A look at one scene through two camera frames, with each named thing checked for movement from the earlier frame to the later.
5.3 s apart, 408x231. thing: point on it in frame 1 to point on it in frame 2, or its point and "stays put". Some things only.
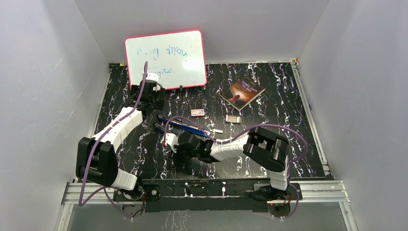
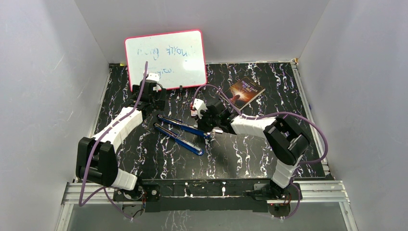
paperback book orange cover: x=242 y=93 stays put
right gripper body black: x=182 y=154 to x=208 y=122
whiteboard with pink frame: x=177 y=58 stays put
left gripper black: x=158 y=99 stays put
